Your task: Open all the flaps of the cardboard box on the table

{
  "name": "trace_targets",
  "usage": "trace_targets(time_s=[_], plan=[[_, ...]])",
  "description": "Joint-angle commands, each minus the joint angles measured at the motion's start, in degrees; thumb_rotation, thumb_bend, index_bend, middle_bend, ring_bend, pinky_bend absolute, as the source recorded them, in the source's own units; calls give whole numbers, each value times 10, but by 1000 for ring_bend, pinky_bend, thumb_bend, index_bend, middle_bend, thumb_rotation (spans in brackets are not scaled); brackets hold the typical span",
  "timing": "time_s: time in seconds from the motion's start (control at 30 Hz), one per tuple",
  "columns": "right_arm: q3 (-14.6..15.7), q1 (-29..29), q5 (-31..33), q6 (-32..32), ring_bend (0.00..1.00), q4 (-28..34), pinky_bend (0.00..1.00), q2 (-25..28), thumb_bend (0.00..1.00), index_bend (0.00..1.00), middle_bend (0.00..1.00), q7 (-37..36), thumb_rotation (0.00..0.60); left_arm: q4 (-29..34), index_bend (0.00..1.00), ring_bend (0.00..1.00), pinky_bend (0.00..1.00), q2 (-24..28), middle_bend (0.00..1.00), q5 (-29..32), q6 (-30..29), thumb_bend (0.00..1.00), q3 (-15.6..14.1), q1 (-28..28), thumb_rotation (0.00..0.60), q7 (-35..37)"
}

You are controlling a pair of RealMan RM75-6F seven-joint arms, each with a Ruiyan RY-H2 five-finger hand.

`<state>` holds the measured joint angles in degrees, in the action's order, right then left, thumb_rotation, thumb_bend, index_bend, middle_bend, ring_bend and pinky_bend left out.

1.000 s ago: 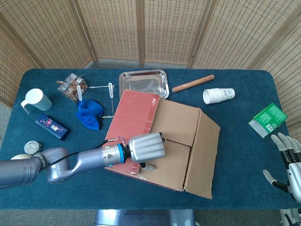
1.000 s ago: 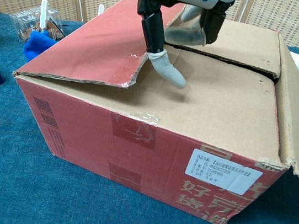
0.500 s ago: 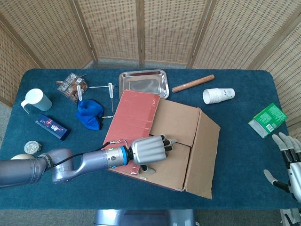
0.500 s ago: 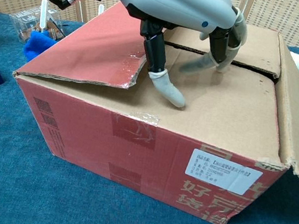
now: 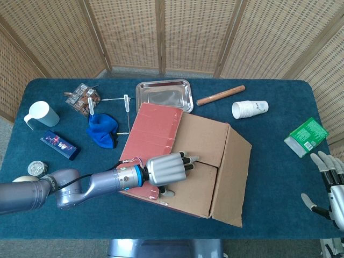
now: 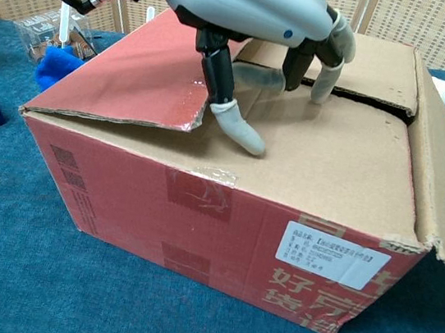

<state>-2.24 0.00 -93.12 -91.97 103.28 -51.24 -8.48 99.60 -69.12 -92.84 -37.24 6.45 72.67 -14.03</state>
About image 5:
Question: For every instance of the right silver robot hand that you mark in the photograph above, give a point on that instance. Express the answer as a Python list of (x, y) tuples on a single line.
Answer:
[(337, 204)]

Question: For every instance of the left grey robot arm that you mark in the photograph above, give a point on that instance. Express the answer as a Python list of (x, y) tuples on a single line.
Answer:
[(107, 182)]

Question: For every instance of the blue microfibre cloth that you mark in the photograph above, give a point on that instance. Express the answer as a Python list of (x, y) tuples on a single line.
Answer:
[(102, 131)]

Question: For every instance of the wooden rolling pin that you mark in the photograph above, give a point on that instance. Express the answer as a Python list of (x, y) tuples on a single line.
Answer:
[(220, 95)]

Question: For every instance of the stack of white paper cups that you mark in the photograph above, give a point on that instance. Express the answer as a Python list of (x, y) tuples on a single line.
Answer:
[(250, 108)]

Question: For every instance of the grey robot torso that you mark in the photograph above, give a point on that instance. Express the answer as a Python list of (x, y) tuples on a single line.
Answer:
[(161, 250)]

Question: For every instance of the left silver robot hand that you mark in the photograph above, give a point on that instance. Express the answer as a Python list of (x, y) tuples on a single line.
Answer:
[(166, 169)]

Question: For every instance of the silver round tin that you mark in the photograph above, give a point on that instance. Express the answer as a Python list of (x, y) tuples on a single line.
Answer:
[(36, 168)]

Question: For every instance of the cream round roll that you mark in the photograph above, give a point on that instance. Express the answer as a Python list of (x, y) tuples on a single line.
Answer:
[(24, 178)]

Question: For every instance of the blue carpet table cover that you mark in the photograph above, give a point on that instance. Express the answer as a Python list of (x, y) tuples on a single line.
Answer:
[(80, 223)]

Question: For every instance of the green printed carton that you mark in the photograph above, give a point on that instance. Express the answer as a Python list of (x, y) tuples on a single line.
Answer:
[(309, 134)]

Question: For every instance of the red cardboard shipping box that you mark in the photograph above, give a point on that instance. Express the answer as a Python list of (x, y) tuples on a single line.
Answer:
[(199, 150)]

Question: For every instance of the white plastic dropper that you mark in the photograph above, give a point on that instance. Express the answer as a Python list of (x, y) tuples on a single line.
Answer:
[(91, 106)]

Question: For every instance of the clear bag of brown snacks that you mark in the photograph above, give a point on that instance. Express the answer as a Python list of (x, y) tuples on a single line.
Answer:
[(80, 98)]

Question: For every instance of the dark blue printed box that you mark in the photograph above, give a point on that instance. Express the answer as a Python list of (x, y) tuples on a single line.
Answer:
[(60, 145)]

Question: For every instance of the stainless steel tray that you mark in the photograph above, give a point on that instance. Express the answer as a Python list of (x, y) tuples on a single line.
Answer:
[(161, 94)]

